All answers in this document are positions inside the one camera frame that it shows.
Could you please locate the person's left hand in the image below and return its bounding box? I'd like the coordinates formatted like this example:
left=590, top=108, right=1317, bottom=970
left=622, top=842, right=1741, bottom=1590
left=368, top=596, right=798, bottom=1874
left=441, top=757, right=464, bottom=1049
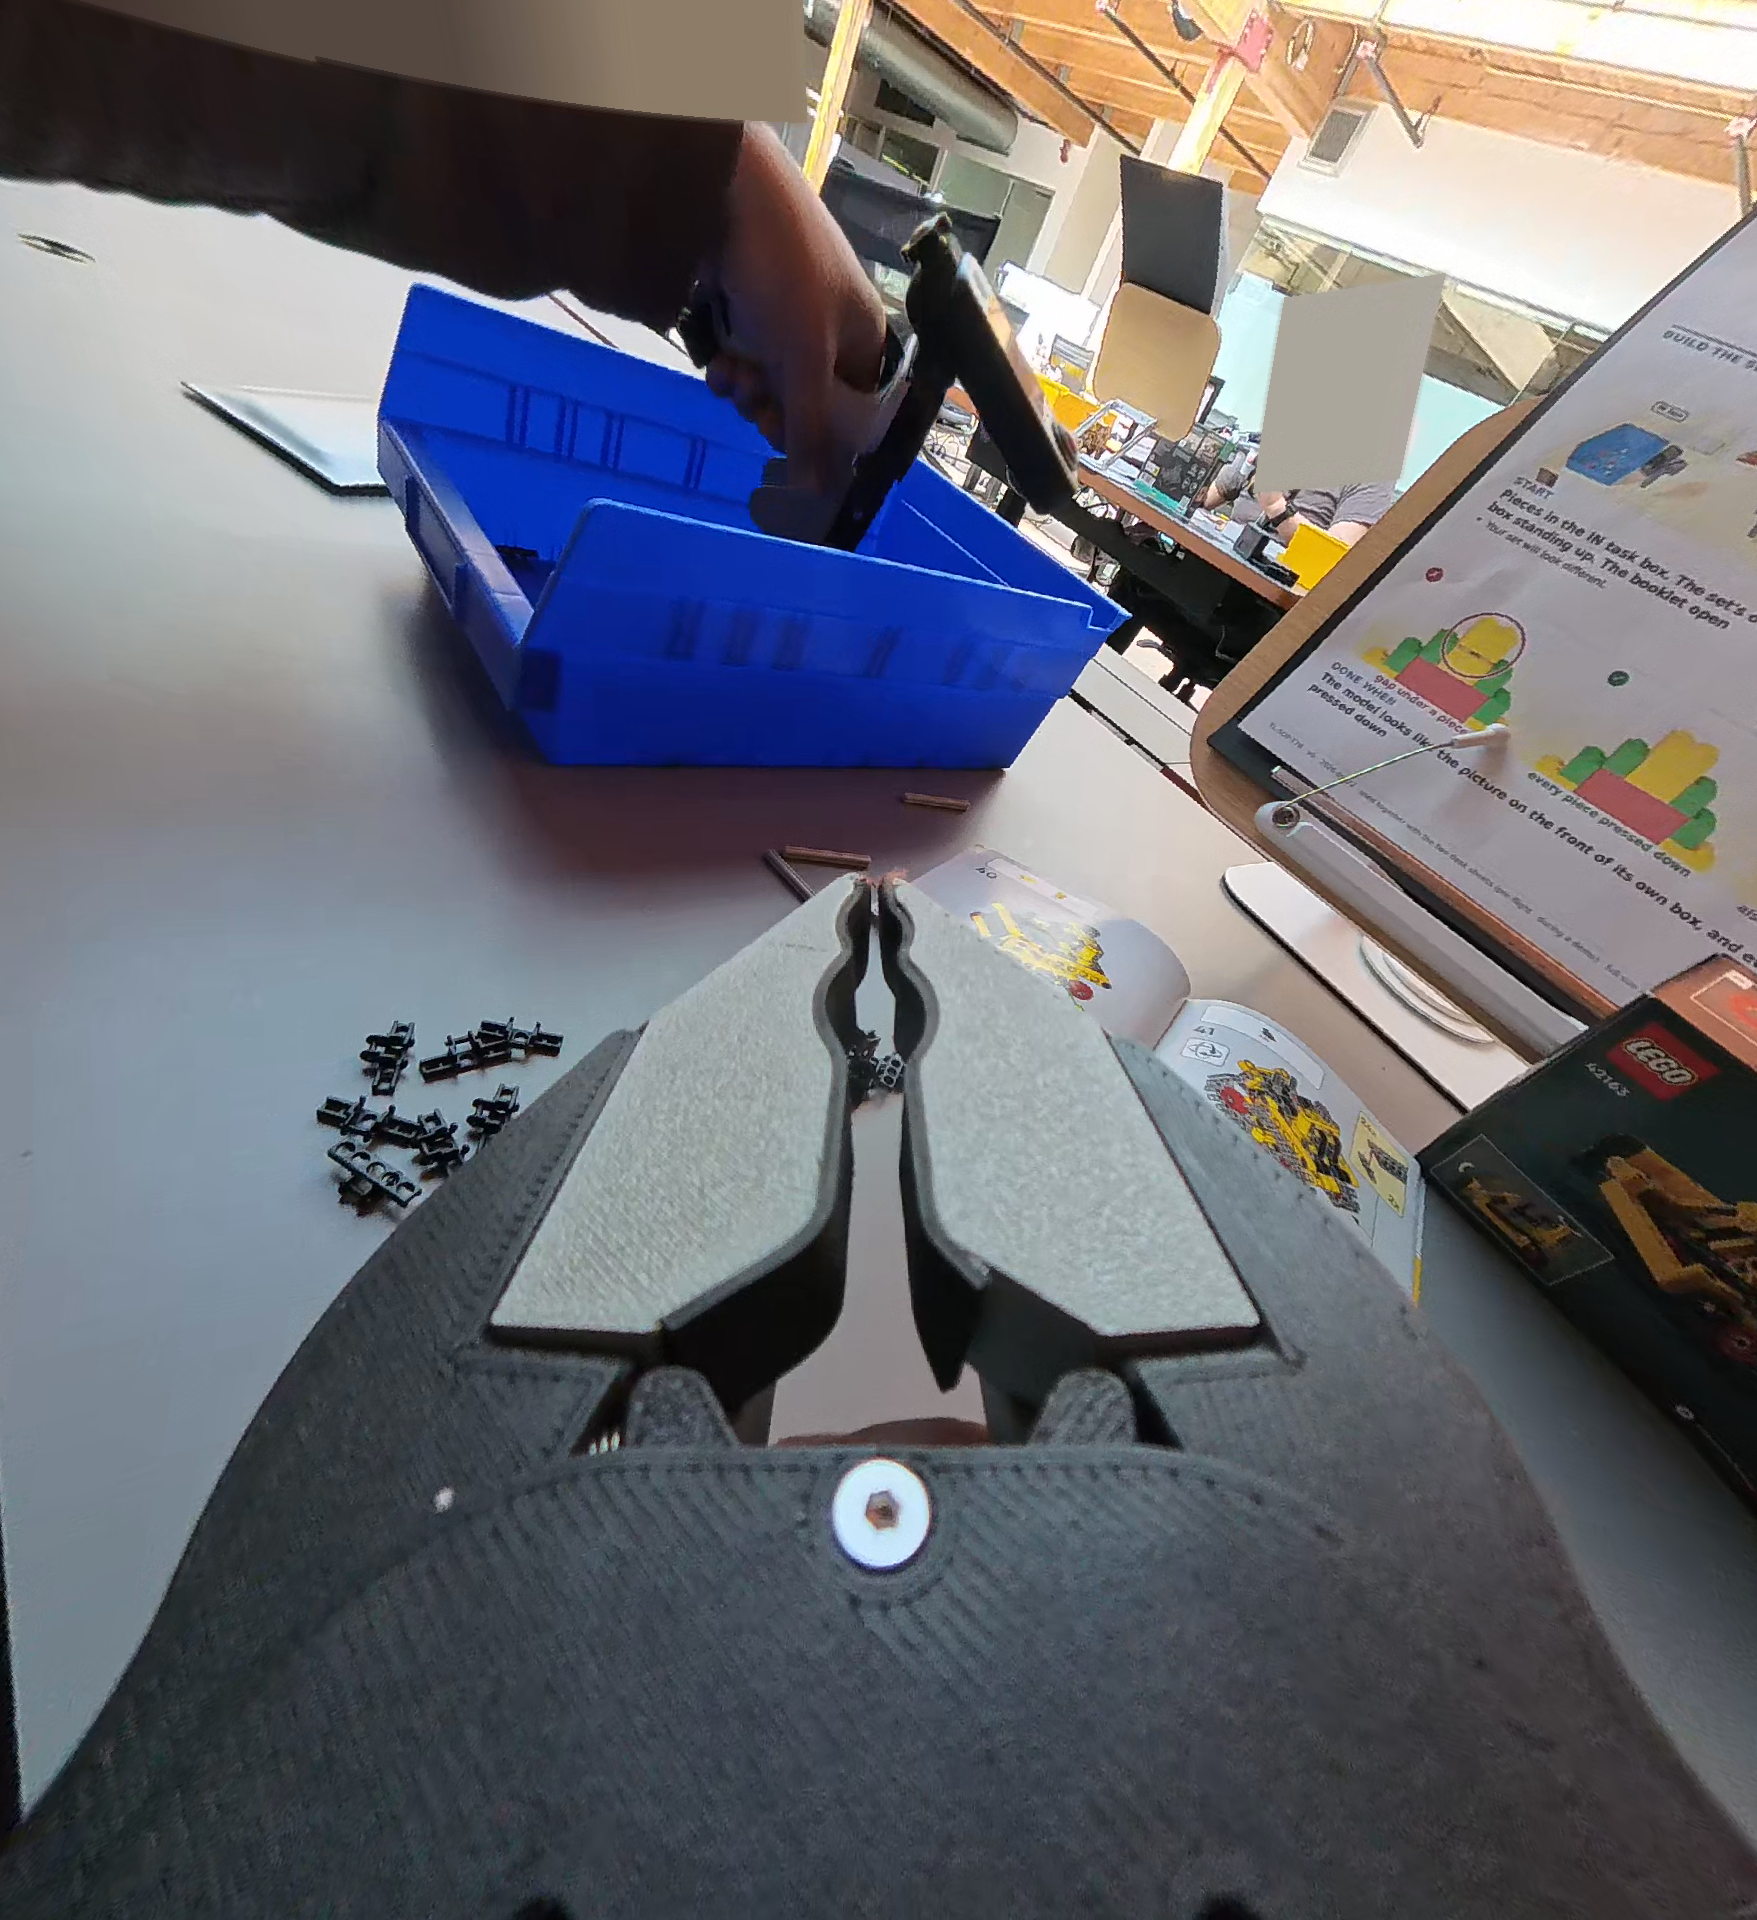
left=696, top=124, right=896, bottom=498

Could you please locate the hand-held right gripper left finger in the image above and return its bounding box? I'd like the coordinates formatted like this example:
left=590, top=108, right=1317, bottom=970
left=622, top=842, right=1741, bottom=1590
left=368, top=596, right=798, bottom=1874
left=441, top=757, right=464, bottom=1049
left=484, top=874, right=874, bottom=1441

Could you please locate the black lego set box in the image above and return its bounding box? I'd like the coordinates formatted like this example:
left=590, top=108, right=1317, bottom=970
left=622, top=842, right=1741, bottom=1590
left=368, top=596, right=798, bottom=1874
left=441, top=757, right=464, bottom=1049
left=1416, top=950, right=1757, bottom=1596

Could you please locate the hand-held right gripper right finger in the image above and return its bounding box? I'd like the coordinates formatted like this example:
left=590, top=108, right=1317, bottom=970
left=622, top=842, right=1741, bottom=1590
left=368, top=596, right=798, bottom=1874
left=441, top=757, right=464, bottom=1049
left=877, top=879, right=1265, bottom=1441

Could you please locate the printed instruction sheet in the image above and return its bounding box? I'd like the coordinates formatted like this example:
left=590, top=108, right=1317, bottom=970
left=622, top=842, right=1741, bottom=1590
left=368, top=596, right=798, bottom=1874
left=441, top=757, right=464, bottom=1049
left=1238, top=143, right=1757, bottom=1040

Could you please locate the flat black panel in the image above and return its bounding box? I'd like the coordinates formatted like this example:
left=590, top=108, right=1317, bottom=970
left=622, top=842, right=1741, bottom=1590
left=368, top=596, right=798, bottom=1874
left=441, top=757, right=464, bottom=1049
left=179, top=377, right=393, bottom=496

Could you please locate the wooden background desk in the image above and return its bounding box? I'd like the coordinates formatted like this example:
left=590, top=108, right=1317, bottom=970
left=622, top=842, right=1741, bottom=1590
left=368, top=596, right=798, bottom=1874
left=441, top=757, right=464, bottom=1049
left=1073, top=447, right=1309, bottom=611

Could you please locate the blue plastic bin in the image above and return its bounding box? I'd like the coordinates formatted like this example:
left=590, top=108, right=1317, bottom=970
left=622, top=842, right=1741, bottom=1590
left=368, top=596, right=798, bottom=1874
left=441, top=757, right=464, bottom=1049
left=377, top=280, right=1133, bottom=772

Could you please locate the lego instruction booklet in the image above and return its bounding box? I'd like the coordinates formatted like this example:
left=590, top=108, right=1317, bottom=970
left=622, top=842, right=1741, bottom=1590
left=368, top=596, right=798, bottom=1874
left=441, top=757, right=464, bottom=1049
left=908, top=842, right=1427, bottom=1305

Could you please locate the wooden document stand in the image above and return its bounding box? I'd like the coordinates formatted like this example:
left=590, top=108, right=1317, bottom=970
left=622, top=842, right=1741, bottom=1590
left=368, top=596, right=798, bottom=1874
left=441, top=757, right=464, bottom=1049
left=1188, top=134, right=1757, bottom=1115

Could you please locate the pile of black lego links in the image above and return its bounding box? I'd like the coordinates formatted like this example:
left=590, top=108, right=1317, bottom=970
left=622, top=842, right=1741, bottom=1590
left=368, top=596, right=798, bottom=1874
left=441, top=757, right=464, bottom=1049
left=316, top=1015, right=567, bottom=1212

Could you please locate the black office chair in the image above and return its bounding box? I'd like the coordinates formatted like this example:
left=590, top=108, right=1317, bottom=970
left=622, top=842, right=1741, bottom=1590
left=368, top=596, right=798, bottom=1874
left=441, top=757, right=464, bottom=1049
left=1114, top=535, right=1244, bottom=704

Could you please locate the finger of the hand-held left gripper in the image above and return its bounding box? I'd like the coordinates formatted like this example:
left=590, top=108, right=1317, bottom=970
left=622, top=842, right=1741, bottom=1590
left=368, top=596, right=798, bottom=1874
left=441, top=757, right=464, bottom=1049
left=748, top=458, right=841, bottom=546

